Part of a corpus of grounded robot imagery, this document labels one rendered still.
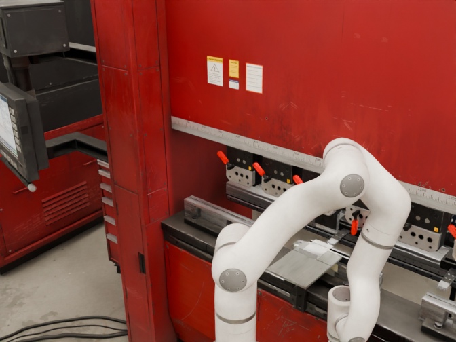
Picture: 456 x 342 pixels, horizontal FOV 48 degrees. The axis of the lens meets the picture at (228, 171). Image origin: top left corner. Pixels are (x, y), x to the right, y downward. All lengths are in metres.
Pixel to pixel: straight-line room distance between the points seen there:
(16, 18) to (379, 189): 1.49
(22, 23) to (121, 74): 0.45
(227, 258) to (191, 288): 1.35
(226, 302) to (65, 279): 2.50
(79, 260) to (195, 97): 2.06
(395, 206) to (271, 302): 1.10
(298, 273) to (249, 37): 0.93
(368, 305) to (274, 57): 1.01
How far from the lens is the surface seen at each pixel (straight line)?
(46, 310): 3.62
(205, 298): 2.61
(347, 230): 2.31
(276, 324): 2.35
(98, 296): 3.64
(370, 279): 1.43
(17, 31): 2.18
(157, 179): 2.51
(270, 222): 1.32
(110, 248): 3.68
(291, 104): 1.99
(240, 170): 2.24
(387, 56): 1.76
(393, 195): 1.32
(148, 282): 2.75
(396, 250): 2.31
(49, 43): 2.23
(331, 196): 1.23
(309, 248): 2.16
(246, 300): 1.47
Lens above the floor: 2.15
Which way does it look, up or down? 24 degrees down
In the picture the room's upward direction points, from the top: 1 degrees counter-clockwise
